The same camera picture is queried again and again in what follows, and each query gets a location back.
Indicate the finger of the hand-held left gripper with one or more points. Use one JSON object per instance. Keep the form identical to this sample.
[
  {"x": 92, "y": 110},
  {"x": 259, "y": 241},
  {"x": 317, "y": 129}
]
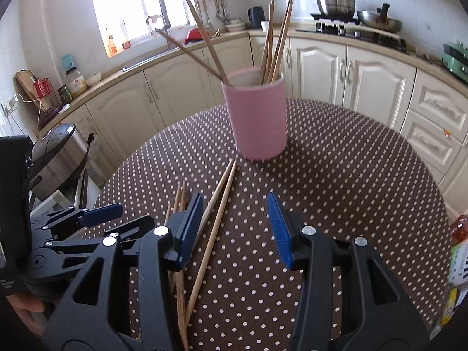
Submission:
[
  {"x": 102, "y": 212},
  {"x": 131, "y": 225}
]

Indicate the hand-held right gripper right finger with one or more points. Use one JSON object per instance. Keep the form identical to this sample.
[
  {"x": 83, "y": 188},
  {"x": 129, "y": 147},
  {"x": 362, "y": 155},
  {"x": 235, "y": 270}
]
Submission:
[{"x": 279, "y": 230}]

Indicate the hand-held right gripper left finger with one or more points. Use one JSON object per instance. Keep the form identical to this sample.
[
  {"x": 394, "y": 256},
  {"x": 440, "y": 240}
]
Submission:
[{"x": 190, "y": 226}]

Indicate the pile of wooden chopsticks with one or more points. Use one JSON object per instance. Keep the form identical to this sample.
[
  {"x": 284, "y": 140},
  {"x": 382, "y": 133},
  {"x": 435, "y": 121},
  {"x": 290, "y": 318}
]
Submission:
[{"x": 214, "y": 234}]

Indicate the pink cup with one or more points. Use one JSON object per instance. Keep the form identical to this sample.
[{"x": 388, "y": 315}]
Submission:
[{"x": 256, "y": 124}]

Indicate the bunch of wooden chopsticks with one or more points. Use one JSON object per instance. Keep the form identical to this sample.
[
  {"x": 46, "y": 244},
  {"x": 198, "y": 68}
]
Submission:
[{"x": 279, "y": 44}]

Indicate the hanging metal kitchen utensils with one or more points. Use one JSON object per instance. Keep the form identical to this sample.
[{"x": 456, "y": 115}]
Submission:
[{"x": 219, "y": 11}]

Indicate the person's left hand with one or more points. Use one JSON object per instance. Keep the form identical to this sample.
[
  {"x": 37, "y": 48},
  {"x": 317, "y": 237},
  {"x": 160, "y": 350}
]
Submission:
[{"x": 23, "y": 309}]

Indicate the silver rice cooker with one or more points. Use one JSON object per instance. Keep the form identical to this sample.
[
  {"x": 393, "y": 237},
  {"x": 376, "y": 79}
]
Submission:
[{"x": 58, "y": 157}]

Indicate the round polka dot table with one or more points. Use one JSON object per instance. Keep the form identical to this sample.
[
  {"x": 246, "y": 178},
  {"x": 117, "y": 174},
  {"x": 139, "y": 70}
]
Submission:
[{"x": 347, "y": 190}]

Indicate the small dark jar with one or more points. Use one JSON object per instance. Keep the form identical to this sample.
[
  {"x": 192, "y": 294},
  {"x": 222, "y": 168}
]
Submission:
[{"x": 65, "y": 94}]

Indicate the wooden cutting board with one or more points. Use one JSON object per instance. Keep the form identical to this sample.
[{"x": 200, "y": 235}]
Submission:
[{"x": 27, "y": 84}]

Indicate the large white lid jar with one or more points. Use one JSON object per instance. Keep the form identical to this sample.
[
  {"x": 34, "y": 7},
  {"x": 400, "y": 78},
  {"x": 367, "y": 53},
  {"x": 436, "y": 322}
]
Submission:
[{"x": 76, "y": 82}]

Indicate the white bowl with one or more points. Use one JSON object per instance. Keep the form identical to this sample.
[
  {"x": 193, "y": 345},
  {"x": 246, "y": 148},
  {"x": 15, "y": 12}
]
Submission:
[{"x": 93, "y": 79}]

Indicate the light blue box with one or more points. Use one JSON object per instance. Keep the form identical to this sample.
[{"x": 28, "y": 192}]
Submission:
[{"x": 68, "y": 63}]

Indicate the stainless steel sink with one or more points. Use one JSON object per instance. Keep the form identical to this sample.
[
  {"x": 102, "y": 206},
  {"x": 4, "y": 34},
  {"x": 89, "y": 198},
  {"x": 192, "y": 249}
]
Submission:
[{"x": 161, "y": 54}]

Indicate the orange label bottle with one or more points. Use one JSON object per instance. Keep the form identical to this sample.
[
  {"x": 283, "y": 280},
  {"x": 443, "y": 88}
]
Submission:
[{"x": 112, "y": 44}]

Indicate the red drink bottle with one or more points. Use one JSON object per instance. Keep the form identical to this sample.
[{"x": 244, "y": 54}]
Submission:
[{"x": 460, "y": 230}]

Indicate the white printed plastic bag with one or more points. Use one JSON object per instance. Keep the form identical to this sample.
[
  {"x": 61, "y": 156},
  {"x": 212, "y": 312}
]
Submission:
[{"x": 459, "y": 270}]

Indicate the metal kitchen faucet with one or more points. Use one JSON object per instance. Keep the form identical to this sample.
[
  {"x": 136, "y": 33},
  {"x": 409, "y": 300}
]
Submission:
[{"x": 161, "y": 31}]

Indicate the red pot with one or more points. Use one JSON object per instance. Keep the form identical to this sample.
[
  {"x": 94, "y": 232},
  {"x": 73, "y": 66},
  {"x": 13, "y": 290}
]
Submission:
[{"x": 195, "y": 36}]

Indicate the small white cup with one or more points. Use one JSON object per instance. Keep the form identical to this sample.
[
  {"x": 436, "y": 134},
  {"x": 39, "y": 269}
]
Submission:
[{"x": 265, "y": 25}]

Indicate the stack of white bowls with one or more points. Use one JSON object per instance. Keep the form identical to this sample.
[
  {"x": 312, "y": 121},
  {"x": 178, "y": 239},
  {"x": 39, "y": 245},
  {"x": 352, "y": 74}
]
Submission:
[{"x": 236, "y": 25}]

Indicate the barred kitchen window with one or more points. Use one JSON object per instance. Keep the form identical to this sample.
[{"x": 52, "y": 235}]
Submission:
[{"x": 139, "y": 3}]

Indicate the black gas stove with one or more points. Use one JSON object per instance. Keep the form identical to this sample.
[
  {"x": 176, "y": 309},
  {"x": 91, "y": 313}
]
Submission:
[{"x": 365, "y": 36}]

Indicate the dark electric kettle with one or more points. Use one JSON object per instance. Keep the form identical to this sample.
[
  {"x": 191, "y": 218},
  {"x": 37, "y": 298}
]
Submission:
[{"x": 256, "y": 17}]

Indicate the metal wok with lid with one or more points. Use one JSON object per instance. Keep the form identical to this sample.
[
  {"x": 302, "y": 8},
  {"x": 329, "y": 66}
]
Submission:
[{"x": 380, "y": 20}]

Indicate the green electric multi cooker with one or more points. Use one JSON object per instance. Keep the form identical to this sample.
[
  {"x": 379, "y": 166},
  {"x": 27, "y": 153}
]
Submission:
[{"x": 457, "y": 60}]

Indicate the white wall charger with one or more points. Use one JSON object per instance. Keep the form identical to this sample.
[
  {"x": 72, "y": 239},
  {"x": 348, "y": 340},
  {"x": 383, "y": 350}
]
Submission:
[{"x": 11, "y": 105}]

